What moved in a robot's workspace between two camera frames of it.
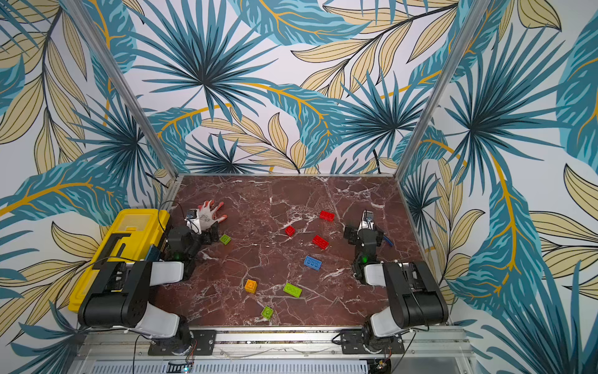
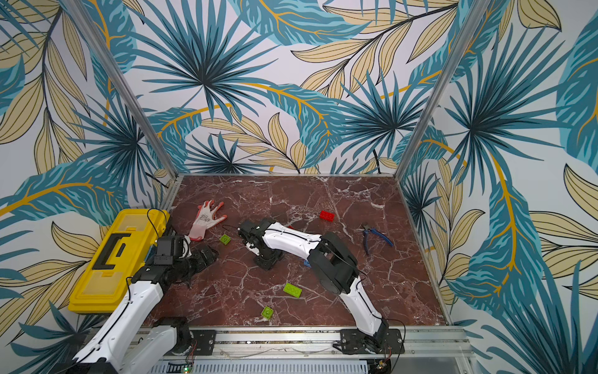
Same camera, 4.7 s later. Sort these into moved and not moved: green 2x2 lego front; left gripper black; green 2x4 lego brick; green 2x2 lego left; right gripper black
Moved: right gripper black; left gripper black
Not moved: green 2x2 lego front; green 2x2 lego left; green 2x4 lego brick
